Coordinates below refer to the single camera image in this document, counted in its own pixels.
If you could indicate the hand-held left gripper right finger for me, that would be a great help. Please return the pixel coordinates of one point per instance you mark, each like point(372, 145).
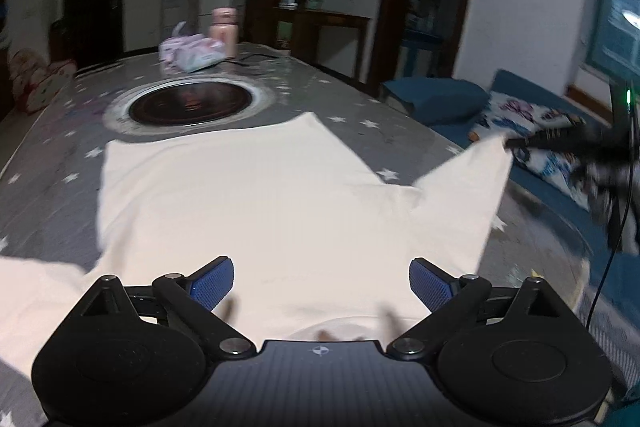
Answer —
point(430, 284)

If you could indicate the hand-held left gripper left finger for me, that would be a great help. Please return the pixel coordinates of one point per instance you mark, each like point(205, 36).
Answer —
point(212, 284)

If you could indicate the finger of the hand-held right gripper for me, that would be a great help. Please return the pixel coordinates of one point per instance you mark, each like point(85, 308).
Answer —
point(545, 141)

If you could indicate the cream shirt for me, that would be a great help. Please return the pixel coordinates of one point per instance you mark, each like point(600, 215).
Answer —
point(250, 197)

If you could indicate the patterned pillow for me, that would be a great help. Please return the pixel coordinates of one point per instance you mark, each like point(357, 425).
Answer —
point(520, 114)

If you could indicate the blue sofa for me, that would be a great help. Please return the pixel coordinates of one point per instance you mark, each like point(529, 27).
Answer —
point(440, 99)

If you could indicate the glass window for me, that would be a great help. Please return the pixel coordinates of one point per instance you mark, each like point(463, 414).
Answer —
point(615, 37)

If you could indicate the round black induction cooktop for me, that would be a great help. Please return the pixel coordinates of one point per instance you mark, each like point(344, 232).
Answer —
point(185, 102)

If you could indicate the soft tissue pack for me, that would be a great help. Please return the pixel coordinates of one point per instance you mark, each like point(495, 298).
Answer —
point(195, 52)

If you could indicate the person's teal clothing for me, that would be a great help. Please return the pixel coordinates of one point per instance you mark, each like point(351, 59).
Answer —
point(627, 409)

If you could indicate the dark wooden side table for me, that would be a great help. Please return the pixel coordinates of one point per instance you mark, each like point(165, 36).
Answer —
point(330, 18)

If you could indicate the pink thermos bottle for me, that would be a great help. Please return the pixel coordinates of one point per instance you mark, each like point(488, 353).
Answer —
point(223, 32)

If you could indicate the pink patterned fabric item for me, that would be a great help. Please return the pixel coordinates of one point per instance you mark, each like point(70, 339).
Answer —
point(35, 82)

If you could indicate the dark low stand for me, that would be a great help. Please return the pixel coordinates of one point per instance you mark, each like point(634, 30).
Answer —
point(62, 42)

